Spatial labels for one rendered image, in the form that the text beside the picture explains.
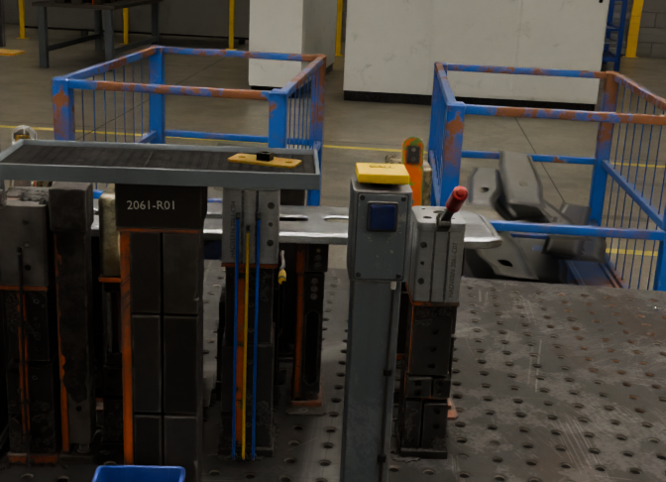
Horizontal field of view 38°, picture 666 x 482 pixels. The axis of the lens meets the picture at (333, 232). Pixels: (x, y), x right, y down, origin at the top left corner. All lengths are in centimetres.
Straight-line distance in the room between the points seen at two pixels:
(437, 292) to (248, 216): 28
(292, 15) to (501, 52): 199
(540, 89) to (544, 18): 66
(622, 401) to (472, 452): 34
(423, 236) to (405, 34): 790
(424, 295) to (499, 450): 29
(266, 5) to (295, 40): 42
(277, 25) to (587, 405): 780
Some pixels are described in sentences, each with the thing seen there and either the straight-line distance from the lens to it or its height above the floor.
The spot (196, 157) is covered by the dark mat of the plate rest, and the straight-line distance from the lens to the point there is 117.
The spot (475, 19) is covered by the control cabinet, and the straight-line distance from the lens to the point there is 919.
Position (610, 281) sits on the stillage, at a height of 17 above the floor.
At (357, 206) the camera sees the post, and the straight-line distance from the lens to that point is 112.
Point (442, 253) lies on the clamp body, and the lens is 132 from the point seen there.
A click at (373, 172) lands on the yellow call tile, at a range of 112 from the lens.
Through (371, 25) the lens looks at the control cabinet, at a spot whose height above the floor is 72.
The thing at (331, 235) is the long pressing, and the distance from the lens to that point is 142.
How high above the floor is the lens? 141
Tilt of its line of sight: 17 degrees down
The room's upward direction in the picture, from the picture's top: 3 degrees clockwise
